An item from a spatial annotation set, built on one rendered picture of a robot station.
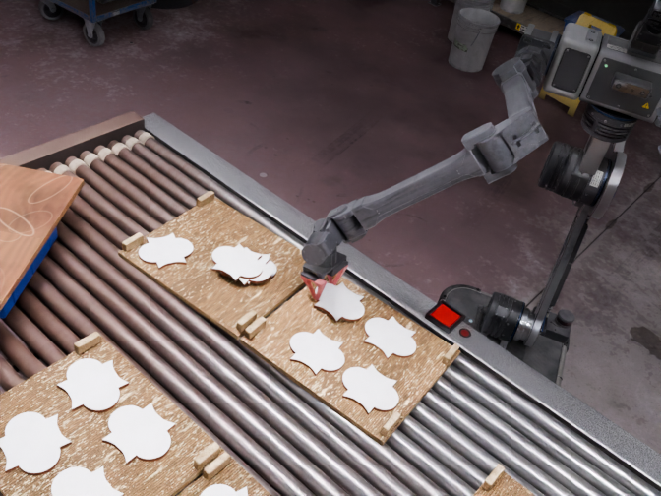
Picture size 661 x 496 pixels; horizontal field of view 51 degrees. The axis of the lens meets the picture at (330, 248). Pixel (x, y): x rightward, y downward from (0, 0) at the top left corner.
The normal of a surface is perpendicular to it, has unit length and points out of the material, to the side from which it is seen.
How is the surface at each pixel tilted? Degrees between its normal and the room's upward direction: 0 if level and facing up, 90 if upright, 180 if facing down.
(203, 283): 0
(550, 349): 0
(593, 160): 90
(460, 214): 0
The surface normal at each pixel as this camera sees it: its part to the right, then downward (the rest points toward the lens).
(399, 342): 0.15, -0.74
